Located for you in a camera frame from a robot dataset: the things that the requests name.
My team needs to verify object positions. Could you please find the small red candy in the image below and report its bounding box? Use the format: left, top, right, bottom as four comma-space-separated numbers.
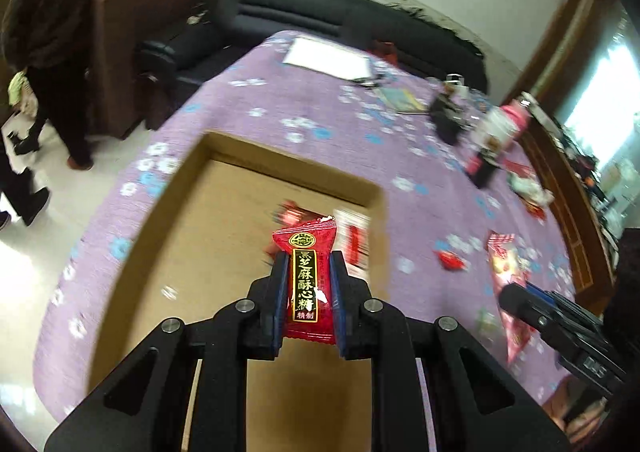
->
436, 248, 467, 273

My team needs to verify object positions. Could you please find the white paper sheet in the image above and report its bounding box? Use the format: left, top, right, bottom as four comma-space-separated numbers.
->
281, 37, 373, 81

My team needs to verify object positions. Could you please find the black device with red label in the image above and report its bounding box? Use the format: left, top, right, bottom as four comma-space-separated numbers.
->
465, 152, 501, 189

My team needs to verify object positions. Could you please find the wooden cabinet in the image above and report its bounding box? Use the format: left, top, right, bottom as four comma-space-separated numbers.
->
515, 92, 618, 293

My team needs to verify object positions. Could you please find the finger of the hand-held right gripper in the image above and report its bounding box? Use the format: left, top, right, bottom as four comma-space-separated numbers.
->
525, 281, 601, 320
500, 283, 551, 333

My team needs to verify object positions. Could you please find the yellow-green cloth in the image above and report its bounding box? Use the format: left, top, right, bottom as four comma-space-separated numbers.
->
7, 72, 28, 108

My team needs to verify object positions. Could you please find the red and white snack heap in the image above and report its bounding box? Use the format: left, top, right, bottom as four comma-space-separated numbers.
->
507, 164, 553, 220

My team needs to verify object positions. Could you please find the small red ornament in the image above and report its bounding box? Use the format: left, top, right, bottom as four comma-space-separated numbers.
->
372, 39, 398, 63

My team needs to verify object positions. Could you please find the white packet with red label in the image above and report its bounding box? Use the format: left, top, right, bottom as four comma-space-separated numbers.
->
332, 208, 373, 283

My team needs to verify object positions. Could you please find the black leather sofa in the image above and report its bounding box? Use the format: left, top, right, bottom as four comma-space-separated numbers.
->
137, 0, 488, 128

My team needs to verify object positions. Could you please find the thin book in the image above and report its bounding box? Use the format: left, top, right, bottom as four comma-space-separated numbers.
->
377, 87, 431, 115

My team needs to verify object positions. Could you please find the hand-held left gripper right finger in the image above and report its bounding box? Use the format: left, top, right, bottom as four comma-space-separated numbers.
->
329, 250, 571, 452

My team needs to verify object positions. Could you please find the brown armchair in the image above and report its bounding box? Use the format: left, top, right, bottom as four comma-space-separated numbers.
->
91, 0, 218, 140

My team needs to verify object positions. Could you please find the pink clear snack packet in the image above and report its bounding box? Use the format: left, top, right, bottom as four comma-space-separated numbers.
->
486, 231, 537, 366

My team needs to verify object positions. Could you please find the dark red snack packet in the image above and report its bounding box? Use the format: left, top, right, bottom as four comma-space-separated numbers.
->
276, 201, 322, 229

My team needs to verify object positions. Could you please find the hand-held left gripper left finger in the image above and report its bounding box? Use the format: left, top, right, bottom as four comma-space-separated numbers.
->
45, 252, 291, 452

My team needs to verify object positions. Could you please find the purple floral tablecloth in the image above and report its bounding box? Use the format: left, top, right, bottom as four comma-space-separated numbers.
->
32, 29, 583, 433

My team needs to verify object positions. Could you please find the shallow cardboard box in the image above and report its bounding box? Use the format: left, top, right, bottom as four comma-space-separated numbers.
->
82, 130, 391, 452

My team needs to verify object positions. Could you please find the white and pink packet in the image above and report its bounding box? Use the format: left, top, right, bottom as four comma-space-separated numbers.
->
480, 102, 532, 158

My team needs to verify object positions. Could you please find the red packet with gold-edged label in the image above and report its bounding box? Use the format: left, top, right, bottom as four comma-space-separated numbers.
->
271, 215, 341, 345

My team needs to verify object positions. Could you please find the black power adapter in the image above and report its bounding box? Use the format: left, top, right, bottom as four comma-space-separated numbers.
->
439, 114, 471, 147
430, 96, 457, 125

